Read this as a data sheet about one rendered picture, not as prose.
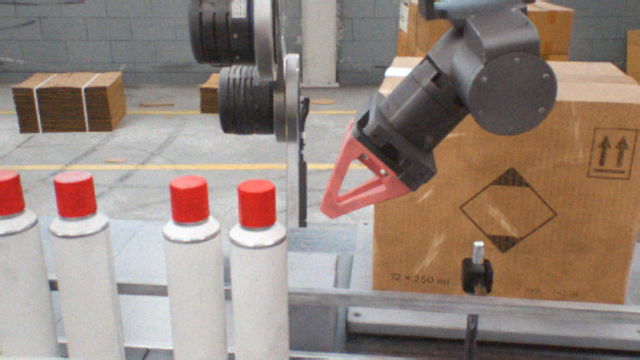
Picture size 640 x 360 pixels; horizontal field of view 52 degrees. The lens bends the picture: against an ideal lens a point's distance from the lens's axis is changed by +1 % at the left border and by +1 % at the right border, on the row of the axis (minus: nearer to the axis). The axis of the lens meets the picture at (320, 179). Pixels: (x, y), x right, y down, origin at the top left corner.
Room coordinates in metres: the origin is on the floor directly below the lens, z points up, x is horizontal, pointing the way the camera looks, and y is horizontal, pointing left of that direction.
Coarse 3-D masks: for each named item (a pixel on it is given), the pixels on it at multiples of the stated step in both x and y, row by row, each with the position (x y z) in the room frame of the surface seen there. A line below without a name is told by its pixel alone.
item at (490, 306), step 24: (120, 288) 0.57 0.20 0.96; (144, 288) 0.57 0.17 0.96; (288, 288) 0.56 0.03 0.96; (312, 288) 0.56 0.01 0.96; (336, 288) 0.56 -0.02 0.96; (456, 312) 0.54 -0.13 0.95; (480, 312) 0.53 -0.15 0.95; (504, 312) 0.53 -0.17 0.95; (528, 312) 0.53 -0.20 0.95; (552, 312) 0.53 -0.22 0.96; (576, 312) 0.53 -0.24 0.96; (600, 312) 0.52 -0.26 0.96; (624, 312) 0.52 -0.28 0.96
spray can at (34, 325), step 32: (0, 192) 0.53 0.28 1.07; (0, 224) 0.53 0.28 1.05; (32, 224) 0.54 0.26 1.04; (0, 256) 0.52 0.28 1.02; (32, 256) 0.54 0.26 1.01; (0, 288) 0.52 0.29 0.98; (32, 288) 0.53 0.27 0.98; (0, 320) 0.53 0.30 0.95; (32, 320) 0.53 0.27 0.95; (32, 352) 0.53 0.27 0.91
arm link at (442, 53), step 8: (448, 32) 0.51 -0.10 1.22; (456, 32) 0.50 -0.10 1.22; (440, 40) 0.51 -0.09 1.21; (448, 40) 0.50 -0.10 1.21; (456, 40) 0.49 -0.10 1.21; (432, 48) 0.51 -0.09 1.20; (440, 48) 0.50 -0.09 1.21; (448, 48) 0.49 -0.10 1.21; (456, 48) 0.49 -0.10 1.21; (432, 56) 0.50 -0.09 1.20; (440, 56) 0.49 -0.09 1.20; (448, 56) 0.49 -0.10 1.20; (440, 64) 0.49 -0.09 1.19; (448, 64) 0.49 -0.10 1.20; (448, 72) 0.48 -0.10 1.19; (440, 80) 0.50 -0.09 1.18; (448, 80) 0.49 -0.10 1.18; (456, 96) 0.49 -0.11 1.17
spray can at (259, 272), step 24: (240, 192) 0.51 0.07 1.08; (264, 192) 0.51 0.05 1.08; (240, 216) 0.51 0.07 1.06; (264, 216) 0.51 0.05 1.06; (240, 240) 0.50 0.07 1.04; (264, 240) 0.50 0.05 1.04; (240, 264) 0.50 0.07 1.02; (264, 264) 0.50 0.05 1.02; (240, 288) 0.50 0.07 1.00; (264, 288) 0.50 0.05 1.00; (240, 312) 0.50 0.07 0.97; (264, 312) 0.50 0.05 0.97; (240, 336) 0.50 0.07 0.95; (264, 336) 0.50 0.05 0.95; (288, 336) 0.52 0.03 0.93
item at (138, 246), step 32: (128, 224) 1.00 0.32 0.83; (160, 224) 1.00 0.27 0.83; (224, 224) 1.00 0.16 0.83; (128, 256) 0.89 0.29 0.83; (160, 256) 0.89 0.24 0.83; (224, 256) 0.89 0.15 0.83; (352, 256) 0.89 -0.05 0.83; (128, 320) 0.71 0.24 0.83; (160, 320) 0.71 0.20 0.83; (352, 352) 0.64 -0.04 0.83; (384, 352) 0.64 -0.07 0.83; (416, 352) 0.64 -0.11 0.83; (448, 352) 0.64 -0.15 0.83; (480, 352) 0.64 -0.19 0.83; (512, 352) 0.64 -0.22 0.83; (544, 352) 0.64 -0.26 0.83; (576, 352) 0.64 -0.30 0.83; (608, 352) 0.64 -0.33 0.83
